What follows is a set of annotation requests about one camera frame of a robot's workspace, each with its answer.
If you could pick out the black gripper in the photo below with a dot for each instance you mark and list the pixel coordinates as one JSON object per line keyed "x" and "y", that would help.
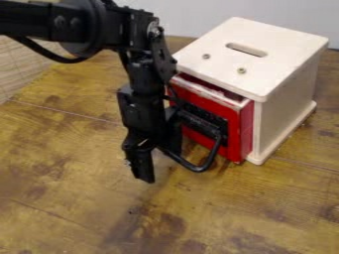
{"x": 152, "y": 128}

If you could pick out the red drawer with black handle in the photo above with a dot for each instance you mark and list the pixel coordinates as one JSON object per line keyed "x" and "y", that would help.
{"x": 216, "y": 119}

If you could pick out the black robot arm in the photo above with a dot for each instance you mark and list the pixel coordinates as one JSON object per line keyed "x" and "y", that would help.
{"x": 68, "y": 31}

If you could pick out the white wooden drawer box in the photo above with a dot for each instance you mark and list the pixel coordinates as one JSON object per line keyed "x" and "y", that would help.
{"x": 267, "y": 64}

